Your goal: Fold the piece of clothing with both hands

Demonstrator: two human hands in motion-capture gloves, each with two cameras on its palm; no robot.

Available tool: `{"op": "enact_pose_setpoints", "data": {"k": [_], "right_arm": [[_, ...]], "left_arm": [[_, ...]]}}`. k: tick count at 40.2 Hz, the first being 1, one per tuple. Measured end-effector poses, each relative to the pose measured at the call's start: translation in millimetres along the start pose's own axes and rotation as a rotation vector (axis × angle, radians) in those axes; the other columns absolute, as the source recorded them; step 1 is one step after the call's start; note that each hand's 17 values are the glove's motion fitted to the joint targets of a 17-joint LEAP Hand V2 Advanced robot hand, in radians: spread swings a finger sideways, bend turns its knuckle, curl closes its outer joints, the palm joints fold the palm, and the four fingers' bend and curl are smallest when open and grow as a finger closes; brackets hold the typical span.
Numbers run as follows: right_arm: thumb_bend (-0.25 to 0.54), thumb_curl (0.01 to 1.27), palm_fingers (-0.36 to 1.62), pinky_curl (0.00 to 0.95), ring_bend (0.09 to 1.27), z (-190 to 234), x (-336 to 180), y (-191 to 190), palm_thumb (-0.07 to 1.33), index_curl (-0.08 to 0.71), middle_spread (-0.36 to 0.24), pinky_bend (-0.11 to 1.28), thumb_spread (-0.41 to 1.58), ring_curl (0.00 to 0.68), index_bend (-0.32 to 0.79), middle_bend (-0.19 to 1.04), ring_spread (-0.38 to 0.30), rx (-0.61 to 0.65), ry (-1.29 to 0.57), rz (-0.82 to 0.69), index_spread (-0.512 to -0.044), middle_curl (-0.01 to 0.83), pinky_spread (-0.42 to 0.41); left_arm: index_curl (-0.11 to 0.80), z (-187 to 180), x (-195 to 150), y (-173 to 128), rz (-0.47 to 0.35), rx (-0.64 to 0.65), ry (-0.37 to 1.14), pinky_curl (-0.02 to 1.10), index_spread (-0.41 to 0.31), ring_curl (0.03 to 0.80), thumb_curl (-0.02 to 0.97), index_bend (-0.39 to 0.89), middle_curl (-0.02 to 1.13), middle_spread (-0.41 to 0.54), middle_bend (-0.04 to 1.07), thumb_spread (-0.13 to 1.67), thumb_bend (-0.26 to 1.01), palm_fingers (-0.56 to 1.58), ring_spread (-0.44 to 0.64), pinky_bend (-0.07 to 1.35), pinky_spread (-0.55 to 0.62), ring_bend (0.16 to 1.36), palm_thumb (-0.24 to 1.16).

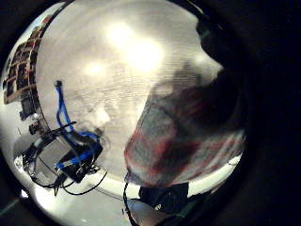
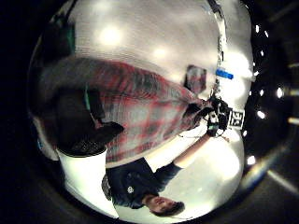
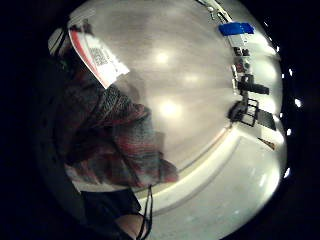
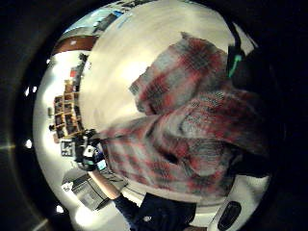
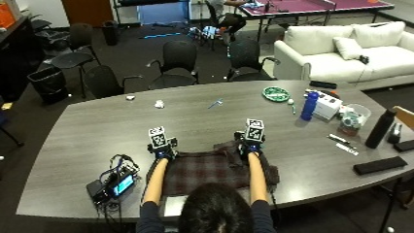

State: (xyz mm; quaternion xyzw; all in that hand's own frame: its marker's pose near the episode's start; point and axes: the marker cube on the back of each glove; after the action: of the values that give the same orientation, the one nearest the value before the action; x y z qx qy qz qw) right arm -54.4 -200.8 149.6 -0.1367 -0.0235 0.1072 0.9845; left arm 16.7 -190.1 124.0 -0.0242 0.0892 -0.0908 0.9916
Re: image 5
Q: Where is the person's right hand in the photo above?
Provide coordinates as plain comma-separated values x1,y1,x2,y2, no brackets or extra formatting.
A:
234,130,267,155

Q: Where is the person's left hand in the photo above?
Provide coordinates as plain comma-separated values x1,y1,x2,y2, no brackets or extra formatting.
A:
147,137,179,160

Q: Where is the dark plaid cloth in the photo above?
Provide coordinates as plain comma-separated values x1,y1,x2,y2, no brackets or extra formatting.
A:
146,140,281,197

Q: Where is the white marker cube on left glove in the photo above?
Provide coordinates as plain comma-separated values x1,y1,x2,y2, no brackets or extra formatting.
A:
148,126,170,149

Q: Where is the white marker cube on glove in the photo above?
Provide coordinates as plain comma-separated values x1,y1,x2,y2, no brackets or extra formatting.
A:
244,117,266,143
148,126,170,149

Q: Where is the white marker cube on right glove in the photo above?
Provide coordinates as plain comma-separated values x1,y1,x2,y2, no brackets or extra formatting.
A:
244,117,266,143

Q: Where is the white paper sheet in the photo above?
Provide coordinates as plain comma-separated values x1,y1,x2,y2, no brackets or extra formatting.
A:
162,194,190,218

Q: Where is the blue water bottle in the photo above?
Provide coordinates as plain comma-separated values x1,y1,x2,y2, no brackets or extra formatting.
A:
300,91,321,122

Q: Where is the black marker pen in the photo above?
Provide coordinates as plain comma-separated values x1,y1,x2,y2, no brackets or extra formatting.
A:
327,133,359,150

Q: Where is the the person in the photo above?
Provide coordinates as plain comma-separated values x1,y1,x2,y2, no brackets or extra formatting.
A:
135,183,279,233

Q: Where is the white box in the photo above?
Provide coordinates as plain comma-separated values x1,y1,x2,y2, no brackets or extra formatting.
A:
311,94,345,120

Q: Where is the white strip label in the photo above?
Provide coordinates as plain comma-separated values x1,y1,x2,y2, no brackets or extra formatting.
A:
335,142,361,157

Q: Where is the black office chair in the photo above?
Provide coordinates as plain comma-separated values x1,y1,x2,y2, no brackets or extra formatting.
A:
146,40,202,91
82,64,146,100
224,38,283,83
50,22,103,99

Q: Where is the black remote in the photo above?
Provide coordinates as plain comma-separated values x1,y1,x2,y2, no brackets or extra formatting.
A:
308,80,340,90

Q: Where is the clear plastic container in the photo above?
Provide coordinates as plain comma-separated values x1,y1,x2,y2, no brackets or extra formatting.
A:
337,103,373,137

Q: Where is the black water bottle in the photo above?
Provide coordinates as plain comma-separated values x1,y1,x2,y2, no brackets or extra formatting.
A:
364,109,397,150

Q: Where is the black flat case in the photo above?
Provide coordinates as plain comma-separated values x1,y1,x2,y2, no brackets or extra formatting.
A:
352,155,409,177

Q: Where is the black waste bin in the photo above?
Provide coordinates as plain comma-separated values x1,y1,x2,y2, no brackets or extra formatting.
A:
26,66,70,105

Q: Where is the black stapler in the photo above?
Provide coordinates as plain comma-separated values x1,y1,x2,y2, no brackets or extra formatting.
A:
387,121,404,145

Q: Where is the white sofa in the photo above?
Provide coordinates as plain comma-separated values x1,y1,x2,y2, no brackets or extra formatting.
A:
273,20,414,91

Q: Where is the black small case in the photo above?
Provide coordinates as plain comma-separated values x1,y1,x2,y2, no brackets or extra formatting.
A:
392,139,414,153

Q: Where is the wooden chair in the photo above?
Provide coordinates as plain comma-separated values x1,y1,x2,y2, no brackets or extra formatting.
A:
392,105,414,132

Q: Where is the white cushion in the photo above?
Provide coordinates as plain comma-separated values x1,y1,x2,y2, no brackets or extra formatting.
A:
332,36,365,61

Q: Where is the black cabinet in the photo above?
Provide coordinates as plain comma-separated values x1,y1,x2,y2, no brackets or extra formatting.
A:
0,14,47,104

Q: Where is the purple table-tennis table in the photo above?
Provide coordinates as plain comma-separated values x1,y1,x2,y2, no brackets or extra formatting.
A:
239,0,396,43

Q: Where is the black recording device with screen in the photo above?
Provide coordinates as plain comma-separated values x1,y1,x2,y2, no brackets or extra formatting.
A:
86,153,143,206

